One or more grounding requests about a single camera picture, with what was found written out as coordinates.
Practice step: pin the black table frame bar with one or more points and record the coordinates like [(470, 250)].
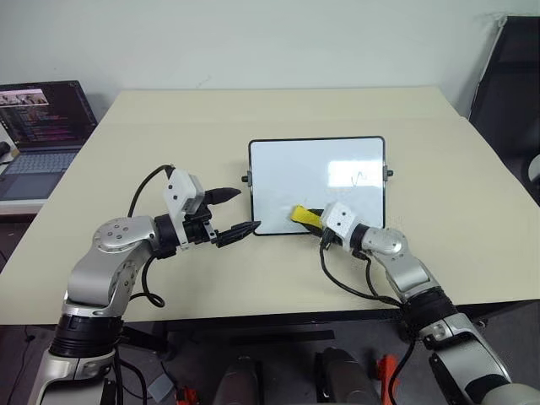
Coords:
[(253, 333)]

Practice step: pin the black office chair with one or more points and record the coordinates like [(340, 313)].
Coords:
[(506, 84)]

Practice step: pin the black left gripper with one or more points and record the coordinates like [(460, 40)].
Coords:
[(197, 225)]

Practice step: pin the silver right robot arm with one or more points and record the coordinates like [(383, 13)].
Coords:
[(388, 244)]

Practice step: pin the open grey laptop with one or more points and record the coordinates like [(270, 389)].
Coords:
[(42, 126)]

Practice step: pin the yellow whiteboard eraser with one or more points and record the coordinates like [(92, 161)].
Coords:
[(303, 214)]

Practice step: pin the grey square block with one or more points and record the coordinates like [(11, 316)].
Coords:
[(163, 387)]

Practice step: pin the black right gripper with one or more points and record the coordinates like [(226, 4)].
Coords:
[(325, 240)]

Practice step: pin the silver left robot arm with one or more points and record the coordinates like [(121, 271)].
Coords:
[(118, 240)]

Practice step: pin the white side desk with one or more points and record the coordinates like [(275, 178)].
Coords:
[(21, 206)]

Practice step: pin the orange plastic clamp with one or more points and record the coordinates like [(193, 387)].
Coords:
[(186, 395), (386, 373)]

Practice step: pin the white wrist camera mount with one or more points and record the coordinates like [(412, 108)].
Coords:
[(339, 219), (179, 190)]

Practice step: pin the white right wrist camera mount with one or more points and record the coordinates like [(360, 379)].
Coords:
[(339, 219)]

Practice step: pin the small black-framed whiteboard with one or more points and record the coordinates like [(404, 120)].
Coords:
[(295, 185)]

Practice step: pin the black computer mouse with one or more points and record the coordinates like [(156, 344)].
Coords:
[(3, 149)]

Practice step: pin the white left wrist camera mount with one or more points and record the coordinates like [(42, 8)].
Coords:
[(179, 190)]

